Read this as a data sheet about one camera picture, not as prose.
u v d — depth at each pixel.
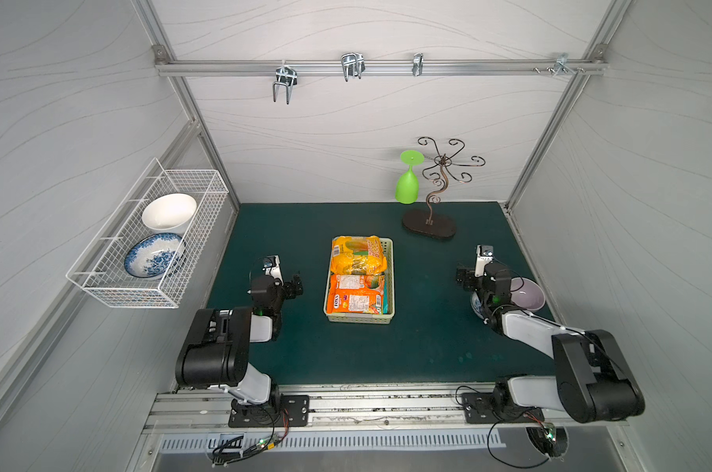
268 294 0.70
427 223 1.15
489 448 0.65
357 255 0.91
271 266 0.79
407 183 0.95
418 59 0.72
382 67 0.78
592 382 0.43
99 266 0.57
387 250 1.00
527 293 0.94
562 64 0.77
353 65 0.76
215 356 0.44
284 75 0.78
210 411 0.75
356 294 0.86
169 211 0.77
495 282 0.69
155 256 0.65
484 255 0.78
